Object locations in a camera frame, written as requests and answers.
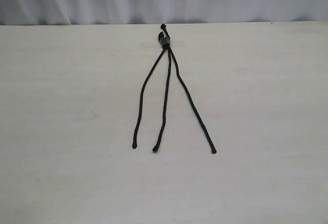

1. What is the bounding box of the clear tape strip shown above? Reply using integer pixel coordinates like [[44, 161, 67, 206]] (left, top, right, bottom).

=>
[[139, 40, 186, 49]]

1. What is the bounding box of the white curtain backdrop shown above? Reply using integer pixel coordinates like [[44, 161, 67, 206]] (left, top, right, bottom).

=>
[[1, 0, 327, 25]]

